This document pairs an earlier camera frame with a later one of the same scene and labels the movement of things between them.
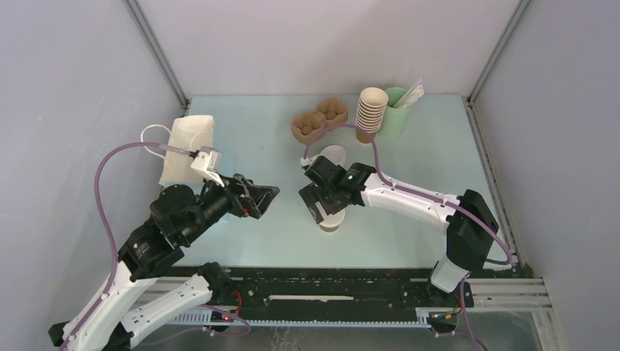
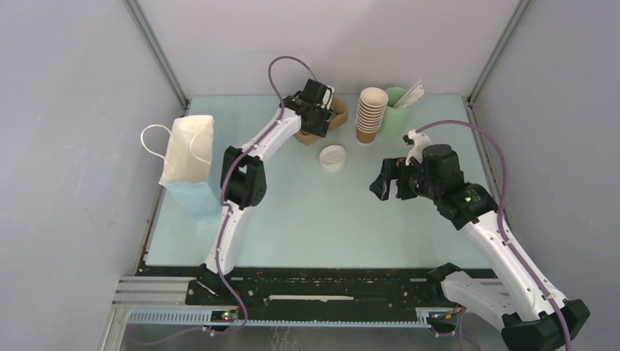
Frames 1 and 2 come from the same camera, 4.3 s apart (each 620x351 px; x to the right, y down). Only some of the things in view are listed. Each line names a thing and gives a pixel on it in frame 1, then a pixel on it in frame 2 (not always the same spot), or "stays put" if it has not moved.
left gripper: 236,187 -> 321,129
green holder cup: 395,119 stays put
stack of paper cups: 371,111 stays put
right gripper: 312,194 -> 394,169
